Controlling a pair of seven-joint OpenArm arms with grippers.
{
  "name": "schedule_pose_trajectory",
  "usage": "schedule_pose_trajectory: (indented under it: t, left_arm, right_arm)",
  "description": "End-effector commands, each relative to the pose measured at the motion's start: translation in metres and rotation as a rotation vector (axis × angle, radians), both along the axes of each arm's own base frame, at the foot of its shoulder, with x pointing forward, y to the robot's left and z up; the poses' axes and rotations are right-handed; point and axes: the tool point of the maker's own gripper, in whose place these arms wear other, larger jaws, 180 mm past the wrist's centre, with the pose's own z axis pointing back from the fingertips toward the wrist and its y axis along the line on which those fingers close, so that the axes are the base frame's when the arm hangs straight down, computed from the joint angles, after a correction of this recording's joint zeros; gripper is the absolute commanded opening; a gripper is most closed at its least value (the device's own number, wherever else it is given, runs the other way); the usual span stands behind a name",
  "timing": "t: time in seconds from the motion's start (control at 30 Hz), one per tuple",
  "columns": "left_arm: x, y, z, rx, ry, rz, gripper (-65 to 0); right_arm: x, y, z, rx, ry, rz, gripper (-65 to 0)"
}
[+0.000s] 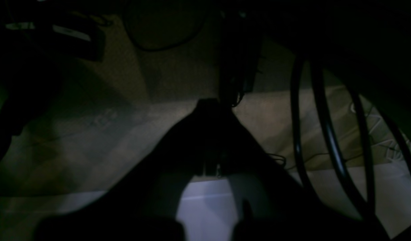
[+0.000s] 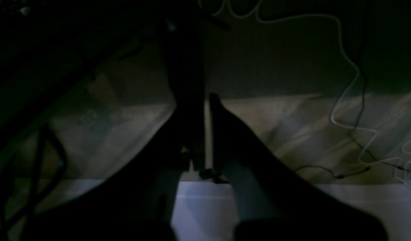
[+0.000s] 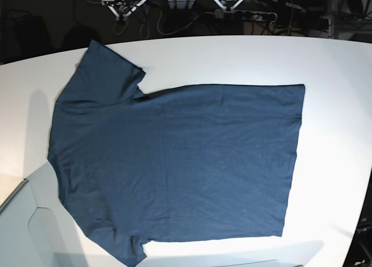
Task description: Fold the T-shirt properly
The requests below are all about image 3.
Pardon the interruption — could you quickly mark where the dark blue T-shirt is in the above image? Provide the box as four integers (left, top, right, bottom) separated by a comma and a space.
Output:
48, 41, 305, 266

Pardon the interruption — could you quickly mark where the grey looped cable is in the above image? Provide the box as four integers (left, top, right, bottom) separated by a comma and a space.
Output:
112, 0, 201, 37

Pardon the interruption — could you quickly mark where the white power strip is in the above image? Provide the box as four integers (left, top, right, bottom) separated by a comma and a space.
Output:
213, 9, 277, 23

